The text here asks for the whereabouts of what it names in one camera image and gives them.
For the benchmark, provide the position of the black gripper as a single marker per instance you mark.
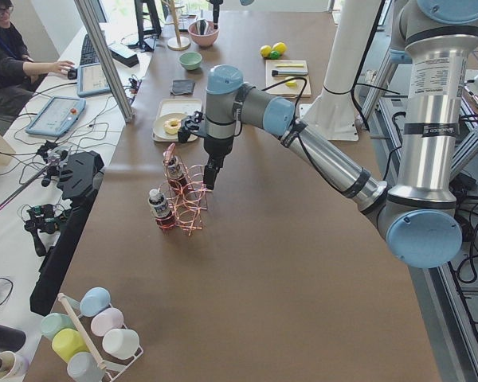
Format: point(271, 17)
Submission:
point(216, 148)

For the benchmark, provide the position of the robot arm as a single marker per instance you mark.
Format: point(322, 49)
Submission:
point(415, 216)

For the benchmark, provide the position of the tea bottle rear rack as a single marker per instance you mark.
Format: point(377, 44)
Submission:
point(175, 175)

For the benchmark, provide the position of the tea bottle rack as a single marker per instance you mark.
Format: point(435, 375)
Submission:
point(161, 210)
point(175, 175)

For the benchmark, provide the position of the tea bottle front rack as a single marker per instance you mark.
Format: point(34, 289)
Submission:
point(161, 210)

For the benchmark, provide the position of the cream rabbit tray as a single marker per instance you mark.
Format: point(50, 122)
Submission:
point(186, 106)

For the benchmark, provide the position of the glazed donut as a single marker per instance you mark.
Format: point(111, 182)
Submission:
point(171, 126)

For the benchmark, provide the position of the white round plate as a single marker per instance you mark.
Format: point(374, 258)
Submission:
point(158, 131)

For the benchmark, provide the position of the grey folded cloth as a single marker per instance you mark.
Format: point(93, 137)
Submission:
point(182, 87)

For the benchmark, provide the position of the green bowl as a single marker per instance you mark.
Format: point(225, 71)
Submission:
point(190, 61)

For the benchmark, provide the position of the bamboo cutting board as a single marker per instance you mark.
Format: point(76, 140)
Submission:
point(276, 85)

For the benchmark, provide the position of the yellow plastic knife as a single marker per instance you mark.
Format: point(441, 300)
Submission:
point(289, 65)

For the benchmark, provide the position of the pink ice bucket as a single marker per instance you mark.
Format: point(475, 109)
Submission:
point(207, 38)

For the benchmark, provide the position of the wooden stand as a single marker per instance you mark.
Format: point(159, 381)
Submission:
point(178, 42)

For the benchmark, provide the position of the yellow lemon upper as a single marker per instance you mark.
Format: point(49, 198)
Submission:
point(265, 50)

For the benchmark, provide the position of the yellow lemon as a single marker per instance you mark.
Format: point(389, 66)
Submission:
point(279, 47)
point(265, 50)

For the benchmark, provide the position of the yellow lemon lower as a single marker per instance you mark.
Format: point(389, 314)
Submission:
point(279, 47)

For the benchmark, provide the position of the steel scoop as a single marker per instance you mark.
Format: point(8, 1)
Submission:
point(201, 26)

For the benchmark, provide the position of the blue teach pendant far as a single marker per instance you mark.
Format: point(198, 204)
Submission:
point(91, 80)

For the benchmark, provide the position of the blue teach pendant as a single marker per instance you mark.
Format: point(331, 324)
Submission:
point(91, 80)
point(57, 117)

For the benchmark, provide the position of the blue teach pendant near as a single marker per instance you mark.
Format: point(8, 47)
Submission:
point(57, 117)

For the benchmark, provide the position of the black keyboard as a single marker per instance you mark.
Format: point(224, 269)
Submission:
point(88, 54)

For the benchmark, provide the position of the light blue cup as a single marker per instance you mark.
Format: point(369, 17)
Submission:
point(94, 301)

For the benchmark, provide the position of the pink cup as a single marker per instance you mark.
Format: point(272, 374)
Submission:
point(106, 320)

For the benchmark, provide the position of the white cup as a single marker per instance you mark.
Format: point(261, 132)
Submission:
point(121, 343)

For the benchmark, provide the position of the pale mint cup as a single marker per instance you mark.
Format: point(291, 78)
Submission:
point(53, 323)

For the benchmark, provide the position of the person in black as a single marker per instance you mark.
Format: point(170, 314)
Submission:
point(20, 75)

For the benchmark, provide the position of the yellow cup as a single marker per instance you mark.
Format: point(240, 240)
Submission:
point(67, 343)

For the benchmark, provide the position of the grey cup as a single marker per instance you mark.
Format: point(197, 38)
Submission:
point(82, 367)

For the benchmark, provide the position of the copper wire bottle rack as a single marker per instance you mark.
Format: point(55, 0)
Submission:
point(188, 206)

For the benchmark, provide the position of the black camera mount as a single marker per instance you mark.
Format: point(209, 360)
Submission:
point(77, 183)

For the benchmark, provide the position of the aluminium frame post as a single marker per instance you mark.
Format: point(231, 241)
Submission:
point(90, 20)

